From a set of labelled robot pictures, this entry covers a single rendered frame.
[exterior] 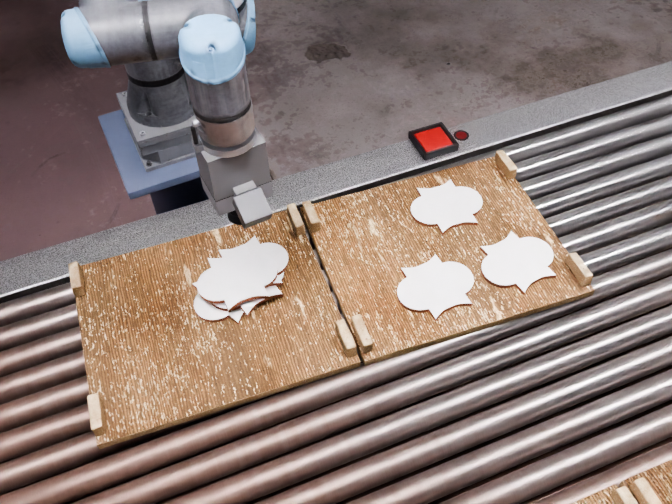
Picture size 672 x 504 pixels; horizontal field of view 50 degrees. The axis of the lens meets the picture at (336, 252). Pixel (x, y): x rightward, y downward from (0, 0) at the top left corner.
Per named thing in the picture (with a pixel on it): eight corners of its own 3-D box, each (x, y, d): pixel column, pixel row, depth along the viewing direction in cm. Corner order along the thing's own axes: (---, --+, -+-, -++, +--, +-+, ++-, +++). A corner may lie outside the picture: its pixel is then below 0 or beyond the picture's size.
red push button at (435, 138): (413, 138, 148) (413, 133, 147) (439, 131, 150) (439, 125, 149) (426, 157, 145) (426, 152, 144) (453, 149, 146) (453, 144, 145)
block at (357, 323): (350, 325, 117) (349, 315, 115) (360, 321, 118) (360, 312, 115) (362, 355, 114) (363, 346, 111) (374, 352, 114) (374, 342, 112)
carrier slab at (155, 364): (73, 273, 127) (70, 267, 126) (295, 213, 135) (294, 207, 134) (99, 450, 106) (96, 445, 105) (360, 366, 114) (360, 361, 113)
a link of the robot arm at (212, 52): (238, 3, 87) (245, 44, 82) (249, 78, 95) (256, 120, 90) (172, 11, 86) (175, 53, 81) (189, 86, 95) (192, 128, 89)
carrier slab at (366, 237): (300, 212, 135) (299, 206, 134) (498, 160, 143) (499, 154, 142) (364, 366, 114) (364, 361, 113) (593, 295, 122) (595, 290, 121)
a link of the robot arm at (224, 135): (261, 112, 91) (200, 133, 89) (264, 139, 95) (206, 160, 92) (238, 79, 95) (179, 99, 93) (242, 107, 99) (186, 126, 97)
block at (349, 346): (334, 329, 117) (333, 319, 115) (345, 326, 117) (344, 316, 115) (346, 359, 113) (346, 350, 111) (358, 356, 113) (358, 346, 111)
